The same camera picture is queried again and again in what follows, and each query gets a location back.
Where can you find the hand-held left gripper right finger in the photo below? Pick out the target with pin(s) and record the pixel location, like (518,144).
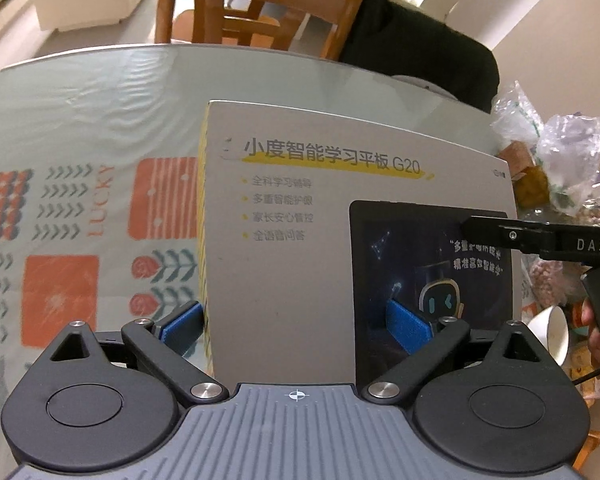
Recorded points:
(405,325)

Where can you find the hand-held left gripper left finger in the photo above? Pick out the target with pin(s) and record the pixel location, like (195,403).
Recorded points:
(182,322)

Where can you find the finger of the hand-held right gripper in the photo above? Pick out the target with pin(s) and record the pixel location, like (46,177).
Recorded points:
(515,237)

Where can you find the white tablet product box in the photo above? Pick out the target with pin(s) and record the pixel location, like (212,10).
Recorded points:
(290,270)

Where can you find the desktop with patterned tablecloth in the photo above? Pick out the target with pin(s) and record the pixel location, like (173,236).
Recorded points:
(105,110)

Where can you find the person's right hand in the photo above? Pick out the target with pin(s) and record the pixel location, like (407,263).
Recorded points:
(594,335)

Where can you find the bag of peanuts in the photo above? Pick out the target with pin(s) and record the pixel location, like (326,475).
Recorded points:
(550,285)

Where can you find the orange carton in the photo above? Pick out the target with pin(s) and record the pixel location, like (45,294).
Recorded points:
(517,160)

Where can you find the white paper cup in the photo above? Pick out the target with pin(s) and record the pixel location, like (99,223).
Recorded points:
(552,332)

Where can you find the crumpled clear plastic bag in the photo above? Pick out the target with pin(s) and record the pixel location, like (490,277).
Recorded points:
(517,115)

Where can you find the black garment on chair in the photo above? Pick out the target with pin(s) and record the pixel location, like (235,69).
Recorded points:
(420,55)

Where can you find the wooden chair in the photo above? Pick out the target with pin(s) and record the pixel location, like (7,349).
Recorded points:
(250,5)

